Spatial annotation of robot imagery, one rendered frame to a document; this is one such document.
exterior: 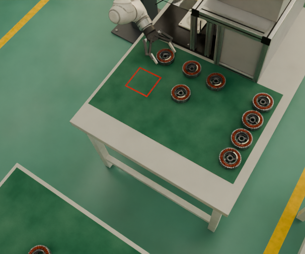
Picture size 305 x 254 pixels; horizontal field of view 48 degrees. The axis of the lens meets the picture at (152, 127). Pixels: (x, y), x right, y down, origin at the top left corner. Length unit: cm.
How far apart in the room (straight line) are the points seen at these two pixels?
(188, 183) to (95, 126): 62
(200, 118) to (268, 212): 96
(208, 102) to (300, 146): 105
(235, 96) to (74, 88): 156
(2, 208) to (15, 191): 10
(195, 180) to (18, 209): 91
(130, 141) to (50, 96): 138
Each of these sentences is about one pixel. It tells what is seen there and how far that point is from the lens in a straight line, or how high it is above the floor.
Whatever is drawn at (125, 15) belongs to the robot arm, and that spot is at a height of 106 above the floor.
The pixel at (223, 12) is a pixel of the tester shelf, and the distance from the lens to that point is 187.
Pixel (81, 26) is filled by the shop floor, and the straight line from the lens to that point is 351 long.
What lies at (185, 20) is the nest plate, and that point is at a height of 78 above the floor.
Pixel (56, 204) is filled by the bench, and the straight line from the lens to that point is 184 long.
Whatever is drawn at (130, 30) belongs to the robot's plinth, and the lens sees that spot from 334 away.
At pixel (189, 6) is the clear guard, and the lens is 197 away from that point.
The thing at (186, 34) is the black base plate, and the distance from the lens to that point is 223.
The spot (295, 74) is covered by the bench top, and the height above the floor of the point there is 75.
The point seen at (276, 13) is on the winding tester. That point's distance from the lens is 183.
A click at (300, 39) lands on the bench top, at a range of 233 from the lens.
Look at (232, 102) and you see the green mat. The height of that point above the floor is 75.
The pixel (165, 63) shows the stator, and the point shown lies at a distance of 209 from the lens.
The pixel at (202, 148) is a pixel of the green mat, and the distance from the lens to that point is 183.
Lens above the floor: 242
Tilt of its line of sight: 62 degrees down
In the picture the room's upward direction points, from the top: 11 degrees counter-clockwise
